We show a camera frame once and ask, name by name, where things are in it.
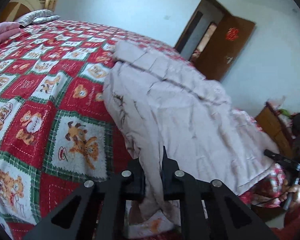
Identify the beige quilted down jacket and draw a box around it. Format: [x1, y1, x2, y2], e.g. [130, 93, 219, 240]
[103, 41, 278, 224]

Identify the person's right hand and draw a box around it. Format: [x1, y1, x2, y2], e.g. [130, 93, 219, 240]
[279, 179, 300, 211]

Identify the wooden cabinet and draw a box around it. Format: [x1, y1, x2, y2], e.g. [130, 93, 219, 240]
[255, 102, 295, 158]

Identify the red patchwork bear bedspread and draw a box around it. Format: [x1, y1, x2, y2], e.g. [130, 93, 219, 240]
[0, 21, 180, 239]

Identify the brown wooden door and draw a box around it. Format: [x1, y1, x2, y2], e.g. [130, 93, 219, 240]
[194, 15, 255, 81]

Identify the red double happiness decoration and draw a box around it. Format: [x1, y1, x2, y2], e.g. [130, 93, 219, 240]
[225, 27, 239, 41]

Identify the striped grey pillow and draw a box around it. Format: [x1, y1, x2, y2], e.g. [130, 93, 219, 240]
[14, 9, 60, 27]

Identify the pink folded quilt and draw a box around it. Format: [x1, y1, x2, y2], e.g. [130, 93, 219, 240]
[0, 22, 20, 44]

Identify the cream and wood headboard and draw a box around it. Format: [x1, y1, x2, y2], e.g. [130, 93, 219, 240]
[0, 0, 43, 23]

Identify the silver door handle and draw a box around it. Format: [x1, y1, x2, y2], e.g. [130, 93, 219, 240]
[225, 56, 235, 64]

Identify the dark wood door frame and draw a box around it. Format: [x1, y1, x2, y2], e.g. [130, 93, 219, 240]
[174, 0, 230, 60]

